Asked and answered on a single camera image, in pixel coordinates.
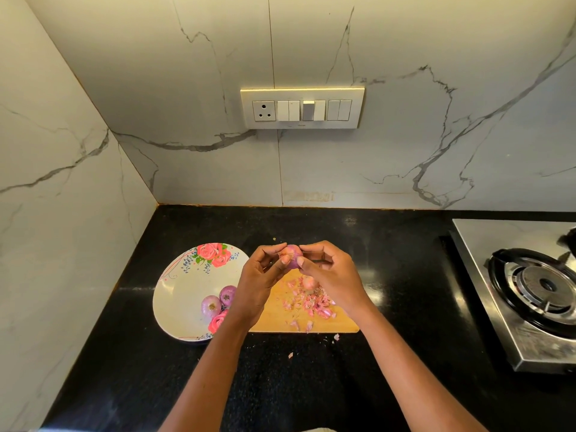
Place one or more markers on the person's left hand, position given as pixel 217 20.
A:
pixel 254 288

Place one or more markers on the person's right hand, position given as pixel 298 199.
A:
pixel 342 279

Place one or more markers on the small pink onion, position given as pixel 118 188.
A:
pixel 292 255
pixel 229 296
pixel 211 307
pixel 309 282

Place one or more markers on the pile of onion peels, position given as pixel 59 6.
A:
pixel 311 304

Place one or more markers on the person's right forearm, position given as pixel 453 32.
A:
pixel 418 378

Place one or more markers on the person's left forearm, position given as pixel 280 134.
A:
pixel 207 384

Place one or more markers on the wooden cutting board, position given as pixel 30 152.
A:
pixel 270 324

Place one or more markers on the black stone countertop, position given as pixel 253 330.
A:
pixel 414 247

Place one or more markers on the white floral plate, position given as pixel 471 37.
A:
pixel 178 292

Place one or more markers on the stainless steel gas stove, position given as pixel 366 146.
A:
pixel 474 247

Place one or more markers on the beige striped garment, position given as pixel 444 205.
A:
pixel 317 430

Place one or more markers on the black stove burner grate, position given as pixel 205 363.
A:
pixel 535 289
pixel 571 242

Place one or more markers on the white wall switch panel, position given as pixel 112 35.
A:
pixel 302 108

